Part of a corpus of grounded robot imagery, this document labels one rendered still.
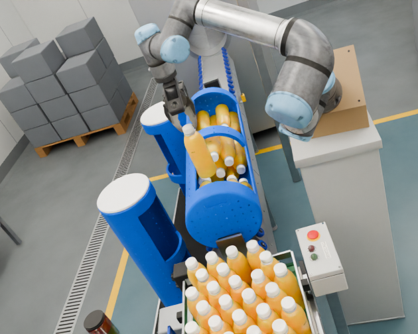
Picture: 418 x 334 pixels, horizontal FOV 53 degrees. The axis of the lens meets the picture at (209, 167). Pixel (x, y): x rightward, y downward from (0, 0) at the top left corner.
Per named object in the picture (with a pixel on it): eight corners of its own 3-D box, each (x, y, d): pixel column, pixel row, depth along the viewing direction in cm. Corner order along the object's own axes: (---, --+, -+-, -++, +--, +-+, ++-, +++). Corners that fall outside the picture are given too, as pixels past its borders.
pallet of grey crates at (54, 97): (138, 101, 564) (94, 15, 499) (125, 133, 501) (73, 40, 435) (62, 124, 595) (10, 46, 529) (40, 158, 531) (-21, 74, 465)
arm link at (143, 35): (140, 35, 119) (127, 33, 126) (156, 69, 125) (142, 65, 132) (162, 22, 122) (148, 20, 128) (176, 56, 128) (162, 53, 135)
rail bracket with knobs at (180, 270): (204, 274, 165) (194, 257, 160) (204, 289, 160) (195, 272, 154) (180, 281, 167) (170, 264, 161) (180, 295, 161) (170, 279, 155)
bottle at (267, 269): (294, 293, 144) (281, 258, 134) (278, 305, 143) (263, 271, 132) (282, 281, 150) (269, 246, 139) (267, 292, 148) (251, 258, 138)
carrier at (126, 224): (170, 327, 244) (215, 307, 244) (97, 222, 196) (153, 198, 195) (164, 289, 268) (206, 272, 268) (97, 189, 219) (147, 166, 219)
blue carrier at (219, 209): (245, 124, 233) (230, 79, 217) (271, 238, 161) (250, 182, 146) (197, 140, 237) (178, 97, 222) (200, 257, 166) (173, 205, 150)
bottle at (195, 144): (202, 167, 157) (182, 126, 147) (219, 165, 155) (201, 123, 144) (196, 179, 152) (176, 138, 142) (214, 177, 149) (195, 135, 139)
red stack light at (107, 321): (113, 316, 123) (107, 308, 121) (109, 336, 118) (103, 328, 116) (93, 321, 124) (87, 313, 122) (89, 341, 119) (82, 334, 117)
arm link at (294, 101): (326, 107, 150) (332, 67, 97) (308, 146, 151) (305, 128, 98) (294, 95, 152) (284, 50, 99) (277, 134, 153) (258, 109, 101)
